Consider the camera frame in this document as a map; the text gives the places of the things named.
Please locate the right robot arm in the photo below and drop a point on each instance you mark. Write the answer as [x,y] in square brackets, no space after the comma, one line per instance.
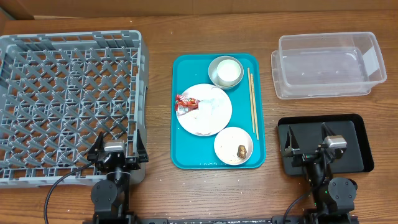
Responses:
[333,196]

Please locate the small white plate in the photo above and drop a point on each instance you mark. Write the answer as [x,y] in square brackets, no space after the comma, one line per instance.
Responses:
[226,145]

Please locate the grey plastic dish rack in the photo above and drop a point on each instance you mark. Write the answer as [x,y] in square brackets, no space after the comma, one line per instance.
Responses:
[58,92]

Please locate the grey round bowl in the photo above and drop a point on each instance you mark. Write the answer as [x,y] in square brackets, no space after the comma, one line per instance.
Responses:
[212,71]

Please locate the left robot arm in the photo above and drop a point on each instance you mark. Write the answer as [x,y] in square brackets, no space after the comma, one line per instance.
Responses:
[111,196]

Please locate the white napkin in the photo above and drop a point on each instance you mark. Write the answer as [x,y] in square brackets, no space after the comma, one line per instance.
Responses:
[212,107]

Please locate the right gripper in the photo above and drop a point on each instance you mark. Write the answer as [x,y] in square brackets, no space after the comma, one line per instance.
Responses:
[291,150]

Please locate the brown food scrap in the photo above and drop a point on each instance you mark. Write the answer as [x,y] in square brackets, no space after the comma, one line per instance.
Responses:
[242,152]

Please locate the left wooden chopstick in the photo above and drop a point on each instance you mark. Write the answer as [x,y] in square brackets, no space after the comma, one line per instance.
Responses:
[250,98]

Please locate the clear plastic bin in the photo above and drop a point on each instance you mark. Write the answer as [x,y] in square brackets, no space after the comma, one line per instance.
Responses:
[327,65]

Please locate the right printed wooden chopstick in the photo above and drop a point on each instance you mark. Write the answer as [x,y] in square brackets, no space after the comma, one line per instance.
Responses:
[254,106]

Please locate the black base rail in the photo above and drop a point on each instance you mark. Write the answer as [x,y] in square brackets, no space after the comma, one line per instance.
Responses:
[217,221]

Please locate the black rectangular tray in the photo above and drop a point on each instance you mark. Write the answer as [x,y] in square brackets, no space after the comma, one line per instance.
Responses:
[308,133]

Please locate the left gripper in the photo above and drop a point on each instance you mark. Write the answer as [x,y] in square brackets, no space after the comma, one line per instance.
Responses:
[134,163]

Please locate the large white plate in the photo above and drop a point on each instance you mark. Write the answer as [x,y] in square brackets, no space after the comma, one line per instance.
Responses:
[205,126]

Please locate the red snack wrapper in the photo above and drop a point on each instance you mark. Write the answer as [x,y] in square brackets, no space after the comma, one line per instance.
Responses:
[185,104]

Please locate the white cup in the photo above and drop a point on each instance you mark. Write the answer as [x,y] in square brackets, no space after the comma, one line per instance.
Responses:
[228,72]

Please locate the teal plastic serving tray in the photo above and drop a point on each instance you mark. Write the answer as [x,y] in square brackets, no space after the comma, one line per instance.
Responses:
[188,151]

